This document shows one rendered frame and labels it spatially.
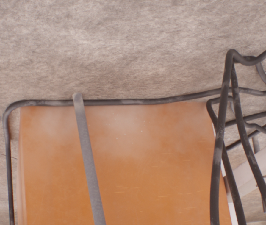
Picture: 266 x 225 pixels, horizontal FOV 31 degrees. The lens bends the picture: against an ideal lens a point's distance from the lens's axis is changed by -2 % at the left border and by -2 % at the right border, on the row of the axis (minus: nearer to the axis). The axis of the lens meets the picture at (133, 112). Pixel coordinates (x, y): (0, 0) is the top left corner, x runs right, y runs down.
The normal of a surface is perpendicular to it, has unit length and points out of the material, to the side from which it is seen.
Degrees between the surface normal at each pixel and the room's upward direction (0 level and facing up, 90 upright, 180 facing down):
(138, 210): 90
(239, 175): 90
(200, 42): 0
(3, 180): 0
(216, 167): 109
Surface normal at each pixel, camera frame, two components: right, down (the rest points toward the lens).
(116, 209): 0.23, -0.43
